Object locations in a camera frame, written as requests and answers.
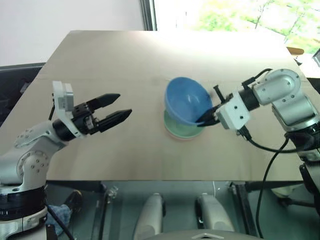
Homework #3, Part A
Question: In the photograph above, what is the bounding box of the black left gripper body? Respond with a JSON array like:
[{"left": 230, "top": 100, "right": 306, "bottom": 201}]
[{"left": 71, "top": 101, "right": 101, "bottom": 135}]

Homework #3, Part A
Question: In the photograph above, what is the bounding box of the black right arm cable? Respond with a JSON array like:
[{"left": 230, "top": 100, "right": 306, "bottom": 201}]
[
  {"left": 241, "top": 68, "right": 273, "bottom": 90},
  {"left": 236, "top": 126, "right": 301, "bottom": 238}
]

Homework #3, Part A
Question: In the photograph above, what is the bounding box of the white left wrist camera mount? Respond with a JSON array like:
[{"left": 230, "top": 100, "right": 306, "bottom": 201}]
[{"left": 51, "top": 80, "right": 85, "bottom": 140}]

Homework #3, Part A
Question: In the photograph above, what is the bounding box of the blue plaid trouser leg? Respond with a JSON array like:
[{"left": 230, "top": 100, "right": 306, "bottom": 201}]
[{"left": 46, "top": 203, "right": 73, "bottom": 236}]

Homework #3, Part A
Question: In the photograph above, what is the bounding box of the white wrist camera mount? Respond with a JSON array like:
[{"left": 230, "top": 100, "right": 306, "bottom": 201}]
[
  {"left": 216, "top": 92, "right": 252, "bottom": 131},
  {"left": 51, "top": 80, "right": 85, "bottom": 140}
]

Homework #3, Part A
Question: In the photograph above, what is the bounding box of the silver rounded robot leg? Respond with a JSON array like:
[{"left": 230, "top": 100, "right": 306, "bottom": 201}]
[
  {"left": 133, "top": 192, "right": 166, "bottom": 240},
  {"left": 194, "top": 192, "right": 235, "bottom": 235}
]

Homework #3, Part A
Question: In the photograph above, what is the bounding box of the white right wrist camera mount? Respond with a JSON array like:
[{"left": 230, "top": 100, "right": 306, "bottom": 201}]
[{"left": 216, "top": 92, "right": 252, "bottom": 131}]

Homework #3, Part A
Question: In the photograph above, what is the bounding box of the blue bowl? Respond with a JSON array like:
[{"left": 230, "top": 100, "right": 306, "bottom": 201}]
[{"left": 163, "top": 76, "right": 213, "bottom": 128}]

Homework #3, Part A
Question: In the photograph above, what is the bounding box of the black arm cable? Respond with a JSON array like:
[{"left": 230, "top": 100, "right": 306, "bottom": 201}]
[
  {"left": 48, "top": 93, "right": 56, "bottom": 121},
  {"left": 241, "top": 68, "right": 273, "bottom": 90},
  {"left": 236, "top": 126, "right": 301, "bottom": 238}
]

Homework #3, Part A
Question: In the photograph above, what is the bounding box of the grey robot torso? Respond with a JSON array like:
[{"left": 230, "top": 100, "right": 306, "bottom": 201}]
[{"left": 149, "top": 231, "right": 251, "bottom": 240}]

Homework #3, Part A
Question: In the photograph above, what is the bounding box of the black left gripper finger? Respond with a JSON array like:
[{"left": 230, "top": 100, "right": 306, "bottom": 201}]
[
  {"left": 86, "top": 93, "right": 121, "bottom": 111},
  {"left": 96, "top": 109, "right": 133, "bottom": 133}
]

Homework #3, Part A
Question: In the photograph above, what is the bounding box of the green bowl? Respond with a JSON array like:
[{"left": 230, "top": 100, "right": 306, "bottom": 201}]
[{"left": 163, "top": 109, "right": 205, "bottom": 140}]

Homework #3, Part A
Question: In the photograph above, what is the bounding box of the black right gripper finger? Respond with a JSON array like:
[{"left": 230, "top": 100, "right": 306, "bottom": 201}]
[
  {"left": 195, "top": 117, "right": 216, "bottom": 128},
  {"left": 199, "top": 106, "right": 219, "bottom": 122}
]

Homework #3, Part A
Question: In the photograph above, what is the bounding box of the dark shoe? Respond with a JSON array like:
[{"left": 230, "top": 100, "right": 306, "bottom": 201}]
[{"left": 63, "top": 189, "right": 84, "bottom": 213}]

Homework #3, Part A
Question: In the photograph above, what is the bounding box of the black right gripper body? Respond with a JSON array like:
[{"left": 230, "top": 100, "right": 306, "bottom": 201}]
[{"left": 211, "top": 84, "right": 230, "bottom": 126}]

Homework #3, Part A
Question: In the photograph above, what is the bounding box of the beige rounded object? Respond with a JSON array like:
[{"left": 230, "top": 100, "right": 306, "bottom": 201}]
[{"left": 271, "top": 183, "right": 305, "bottom": 199}]

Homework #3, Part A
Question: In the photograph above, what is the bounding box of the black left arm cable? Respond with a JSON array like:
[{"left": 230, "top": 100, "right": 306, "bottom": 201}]
[{"left": 48, "top": 93, "right": 56, "bottom": 121}]

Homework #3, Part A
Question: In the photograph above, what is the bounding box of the dark window frame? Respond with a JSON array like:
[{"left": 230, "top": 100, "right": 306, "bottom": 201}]
[{"left": 139, "top": 0, "right": 158, "bottom": 32}]

